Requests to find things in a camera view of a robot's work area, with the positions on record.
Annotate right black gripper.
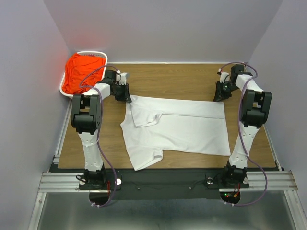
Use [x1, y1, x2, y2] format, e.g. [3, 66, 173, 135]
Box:
[213, 80, 238, 102]

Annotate white t shirt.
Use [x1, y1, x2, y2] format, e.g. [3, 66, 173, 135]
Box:
[120, 95, 231, 171]

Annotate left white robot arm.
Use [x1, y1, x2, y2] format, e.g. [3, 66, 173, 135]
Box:
[71, 70, 131, 189]

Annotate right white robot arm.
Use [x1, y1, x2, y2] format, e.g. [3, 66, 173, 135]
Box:
[213, 62, 272, 187]

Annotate orange t shirt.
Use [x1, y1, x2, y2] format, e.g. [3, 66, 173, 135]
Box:
[62, 52, 106, 94]

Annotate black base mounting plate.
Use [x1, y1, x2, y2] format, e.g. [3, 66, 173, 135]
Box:
[73, 169, 248, 204]

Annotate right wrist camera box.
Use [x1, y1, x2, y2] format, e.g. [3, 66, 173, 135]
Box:
[217, 68, 231, 83]

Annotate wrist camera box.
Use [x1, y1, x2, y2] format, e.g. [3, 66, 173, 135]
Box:
[217, 68, 231, 83]
[116, 72, 129, 85]

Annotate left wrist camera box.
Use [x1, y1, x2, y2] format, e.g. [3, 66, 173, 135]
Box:
[116, 72, 129, 85]

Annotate aluminium frame rail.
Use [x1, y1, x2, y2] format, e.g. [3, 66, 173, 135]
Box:
[27, 100, 82, 230]

